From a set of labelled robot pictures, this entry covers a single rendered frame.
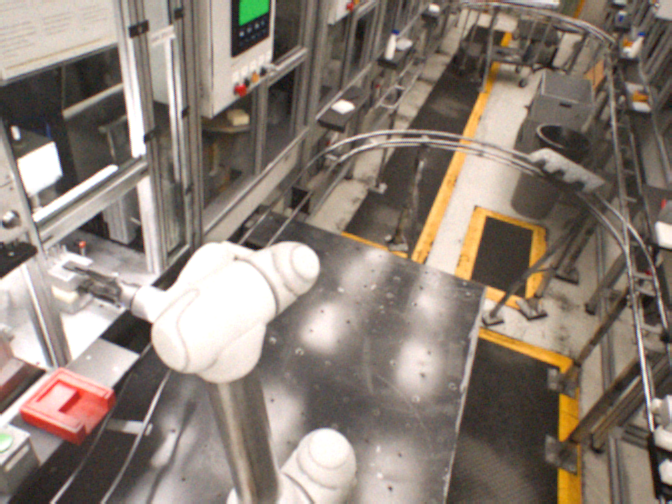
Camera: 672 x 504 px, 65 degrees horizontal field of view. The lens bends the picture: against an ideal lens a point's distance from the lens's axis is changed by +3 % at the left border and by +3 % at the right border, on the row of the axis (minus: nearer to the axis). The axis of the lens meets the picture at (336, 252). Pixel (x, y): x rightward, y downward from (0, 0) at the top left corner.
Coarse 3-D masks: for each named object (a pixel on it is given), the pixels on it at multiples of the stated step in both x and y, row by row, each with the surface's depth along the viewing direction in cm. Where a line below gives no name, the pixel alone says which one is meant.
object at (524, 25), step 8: (560, 8) 702; (576, 8) 633; (520, 16) 717; (520, 24) 705; (528, 24) 652; (536, 24) 715; (544, 24) 719; (520, 32) 675; (528, 32) 681; (536, 32) 686; (544, 32) 691; (552, 32) 696; (520, 40) 665; (536, 40) 661; (544, 40) 659; (552, 40) 668
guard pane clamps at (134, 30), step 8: (184, 8) 133; (176, 16) 131; (184, 16) 134; (136, 24) 119; (144, 24) 121; (128, 32) 117; (136, 32) 119; (144, 32) 122; (184, 112) 148; (144, 136) 135; (152, 136) 137; (192, 184) 167
